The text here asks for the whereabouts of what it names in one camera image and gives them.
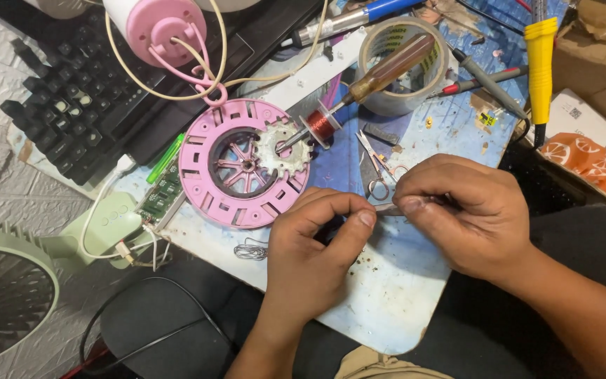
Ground person's right hand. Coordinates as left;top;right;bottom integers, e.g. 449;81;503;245
392;154;539;283

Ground person's left hand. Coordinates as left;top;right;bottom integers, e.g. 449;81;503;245
265;187;378;323

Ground small metal blade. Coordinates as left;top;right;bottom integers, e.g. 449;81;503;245
374;198;447;217

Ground blue and white work board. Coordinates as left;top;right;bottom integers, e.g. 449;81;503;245
113;0;570;357

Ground white toothed motor stator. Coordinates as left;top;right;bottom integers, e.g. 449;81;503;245
254;121;314;179

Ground small metal scissors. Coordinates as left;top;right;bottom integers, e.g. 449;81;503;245
355;130;410;202

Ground person's black trousers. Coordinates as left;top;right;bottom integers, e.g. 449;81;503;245
100;204;606;379

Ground small dark metal block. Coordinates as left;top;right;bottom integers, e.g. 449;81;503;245
361;122;402;147

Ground beige cloth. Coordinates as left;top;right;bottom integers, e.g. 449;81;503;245
334;345;455;379

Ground pink round fan guard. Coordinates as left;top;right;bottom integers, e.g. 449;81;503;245
178;98;312;230

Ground orange printed bag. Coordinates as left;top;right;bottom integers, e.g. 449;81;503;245
539;132;606;207

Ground red multimeter probe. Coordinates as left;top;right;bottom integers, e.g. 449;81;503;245
427;65;529;100

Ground black multimeter probe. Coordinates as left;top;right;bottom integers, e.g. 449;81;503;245
450;47;531;123

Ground clear tape roll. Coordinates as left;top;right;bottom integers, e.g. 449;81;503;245
355;16;450;118

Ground white carton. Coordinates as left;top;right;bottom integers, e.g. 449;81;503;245
525;88;606;161

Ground green circuit board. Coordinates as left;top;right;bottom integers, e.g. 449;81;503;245
136;157;186;228

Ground white plastic strip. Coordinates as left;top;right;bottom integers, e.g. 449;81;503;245
240;26;368;112

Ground brown cardboard box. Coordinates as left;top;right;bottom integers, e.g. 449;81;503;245
549;0;606;135

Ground pink and white fan body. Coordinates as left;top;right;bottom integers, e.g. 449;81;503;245
102;0;229;107

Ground black keyboard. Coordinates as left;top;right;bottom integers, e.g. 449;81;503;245
0;5;177;186

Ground pale green fan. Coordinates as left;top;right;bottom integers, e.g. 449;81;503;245
0;192;147;370

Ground coil of solder wire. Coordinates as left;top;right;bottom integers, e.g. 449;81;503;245
233;237;270;262

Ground copper wire spool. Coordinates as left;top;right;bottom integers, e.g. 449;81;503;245
300;101;344;149

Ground yellow handled soldering tool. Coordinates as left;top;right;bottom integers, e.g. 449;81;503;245
523;0;559;149

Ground brown handled screwdriver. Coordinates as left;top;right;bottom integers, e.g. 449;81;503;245
275;33;437;155

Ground black cable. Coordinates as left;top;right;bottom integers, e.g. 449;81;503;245
79;276;231;375

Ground white cable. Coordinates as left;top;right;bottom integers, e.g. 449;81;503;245
79;154;173;272

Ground cream cable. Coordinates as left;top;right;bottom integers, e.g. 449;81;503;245
104;0;331;102

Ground blue handled soldering iron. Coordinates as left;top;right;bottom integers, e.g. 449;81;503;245
280;0;426;49

